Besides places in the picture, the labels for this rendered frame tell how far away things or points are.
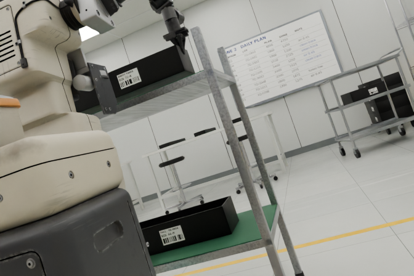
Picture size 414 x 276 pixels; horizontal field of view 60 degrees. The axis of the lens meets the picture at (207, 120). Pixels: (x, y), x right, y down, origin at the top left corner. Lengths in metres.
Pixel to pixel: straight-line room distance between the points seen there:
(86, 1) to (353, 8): 5.54
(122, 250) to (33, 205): 0.19
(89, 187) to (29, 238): 0.12
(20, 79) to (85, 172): 0.44
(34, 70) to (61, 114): 0.13
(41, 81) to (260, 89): 5.24
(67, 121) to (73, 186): 0.42
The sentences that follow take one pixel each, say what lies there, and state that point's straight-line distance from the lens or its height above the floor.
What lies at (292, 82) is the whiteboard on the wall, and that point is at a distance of 6.06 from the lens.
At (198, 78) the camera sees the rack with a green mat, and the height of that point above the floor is 0.93.
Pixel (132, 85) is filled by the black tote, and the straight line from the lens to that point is 1.53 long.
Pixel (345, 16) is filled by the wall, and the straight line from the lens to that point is 6.27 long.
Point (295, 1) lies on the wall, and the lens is 6.30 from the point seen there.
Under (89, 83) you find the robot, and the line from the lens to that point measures 1.08.
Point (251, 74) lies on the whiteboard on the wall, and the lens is 6.12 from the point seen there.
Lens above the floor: 0.72
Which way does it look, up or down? 3 degrees up
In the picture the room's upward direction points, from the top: 19 degrees counter-clockwise
